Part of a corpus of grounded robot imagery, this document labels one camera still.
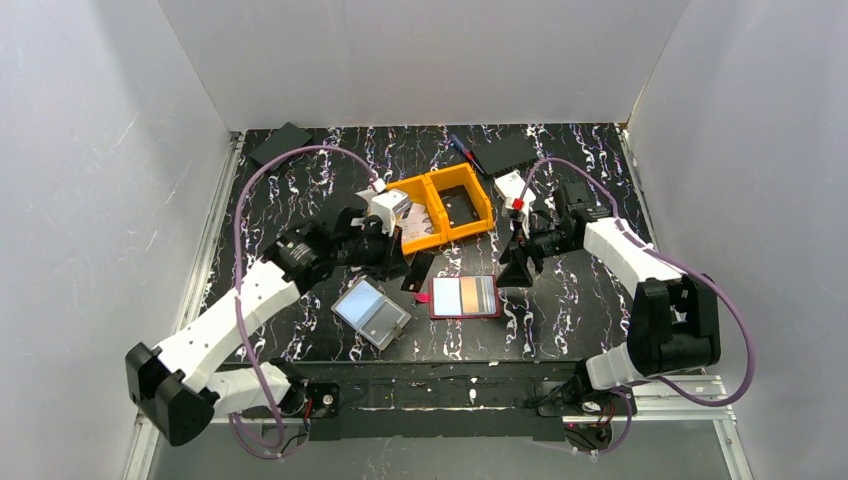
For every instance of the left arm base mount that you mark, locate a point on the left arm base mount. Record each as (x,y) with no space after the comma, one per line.
(312,400)

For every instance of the yellow bin with black card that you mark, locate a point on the yellow bin with black card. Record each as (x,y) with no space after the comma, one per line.
(464,175)

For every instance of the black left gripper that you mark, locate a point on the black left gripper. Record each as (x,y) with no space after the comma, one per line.
(388,245)

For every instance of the black flat box right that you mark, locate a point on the black flat box right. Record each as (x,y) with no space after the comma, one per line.
(504,155)

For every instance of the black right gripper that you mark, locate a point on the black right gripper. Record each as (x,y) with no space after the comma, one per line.
(520,242)

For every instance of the black flat box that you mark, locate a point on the black flat box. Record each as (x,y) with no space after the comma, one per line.
(286,138)
(504,155)

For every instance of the black card from red holder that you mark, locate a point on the black card from red holder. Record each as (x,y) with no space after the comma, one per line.
(419,269)

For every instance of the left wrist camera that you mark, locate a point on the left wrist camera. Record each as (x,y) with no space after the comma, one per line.
(388,205)

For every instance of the grey card holder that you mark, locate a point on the grey card holder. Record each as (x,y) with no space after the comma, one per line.
(371,313)

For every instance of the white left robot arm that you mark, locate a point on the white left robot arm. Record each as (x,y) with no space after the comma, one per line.
(177,383)

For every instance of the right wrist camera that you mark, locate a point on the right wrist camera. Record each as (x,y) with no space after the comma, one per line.
(518,208)

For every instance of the white VIP card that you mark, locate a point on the white VIP card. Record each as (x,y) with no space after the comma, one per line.
(415,223)

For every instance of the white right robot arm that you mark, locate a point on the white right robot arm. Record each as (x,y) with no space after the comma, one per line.
(673,321)

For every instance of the red card holder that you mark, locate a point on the red card holder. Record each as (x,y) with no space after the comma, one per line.
(443,299)

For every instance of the white small box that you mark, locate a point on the white small box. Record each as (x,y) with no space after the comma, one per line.
(510,185)

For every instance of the yellow bin with white cards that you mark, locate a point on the yellow bin with white cards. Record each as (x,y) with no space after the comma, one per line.
(421,190)

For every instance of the black flat box left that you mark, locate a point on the black flat box left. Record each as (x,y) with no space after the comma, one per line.
(286,138)

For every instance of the black card in bin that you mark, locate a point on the black card in bin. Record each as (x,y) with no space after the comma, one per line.
(458,206)

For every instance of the blue red pen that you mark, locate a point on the blue red pen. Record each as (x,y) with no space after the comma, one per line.
(459,146)

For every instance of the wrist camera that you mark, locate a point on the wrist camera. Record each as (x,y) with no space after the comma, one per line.
(388,205)
(518,208)

